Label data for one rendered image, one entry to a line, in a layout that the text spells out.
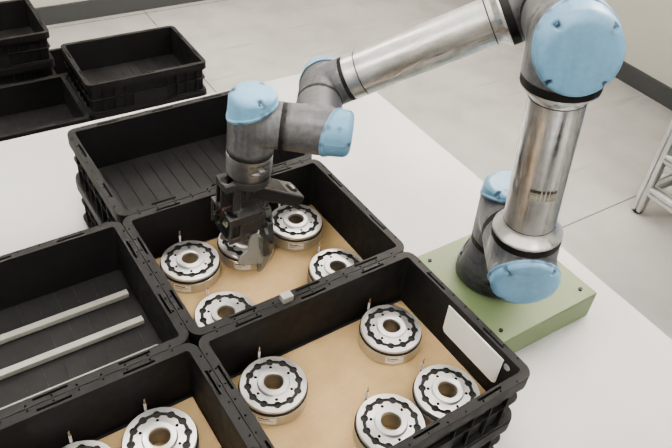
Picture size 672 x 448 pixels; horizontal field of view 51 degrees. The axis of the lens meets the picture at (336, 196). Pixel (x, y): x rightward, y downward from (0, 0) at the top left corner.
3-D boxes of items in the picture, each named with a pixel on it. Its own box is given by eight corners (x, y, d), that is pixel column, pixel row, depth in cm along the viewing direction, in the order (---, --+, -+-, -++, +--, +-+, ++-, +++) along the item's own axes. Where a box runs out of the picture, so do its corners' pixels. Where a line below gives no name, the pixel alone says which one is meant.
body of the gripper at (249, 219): (210, 221, 121) (210, 166, 114) (254, 207, 126) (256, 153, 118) (230, 249, 117) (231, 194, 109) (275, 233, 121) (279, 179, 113)
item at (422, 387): (444, 356, 112) (445, 353, 112) (493, 399, 107) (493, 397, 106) (399, 387, 107) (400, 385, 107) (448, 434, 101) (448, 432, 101)
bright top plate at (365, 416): (393, 384, 107) (394, 382, 107) (439, 433, 101) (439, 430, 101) (341, 416, 102) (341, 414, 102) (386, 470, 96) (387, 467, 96)
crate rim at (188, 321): (315, 166, 141) (316, 156, 139) (406, 258, 122) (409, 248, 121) (120, 228, 122) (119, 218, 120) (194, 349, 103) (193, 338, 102)
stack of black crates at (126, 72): (179, 129, 280) (173, 24, 252) (210, 170, 261) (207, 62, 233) (78, 154, 261) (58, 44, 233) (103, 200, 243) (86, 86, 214)
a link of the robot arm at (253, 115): (280, 109, 101) (221, 101, 101) (275, 168, 108) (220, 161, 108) (286, 81, 107) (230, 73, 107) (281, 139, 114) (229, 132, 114)
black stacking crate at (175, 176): (244, 131, 165) (244, 89, 158) (310, 202, 147) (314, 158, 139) (74, 178, 146) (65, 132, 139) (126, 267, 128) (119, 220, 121)
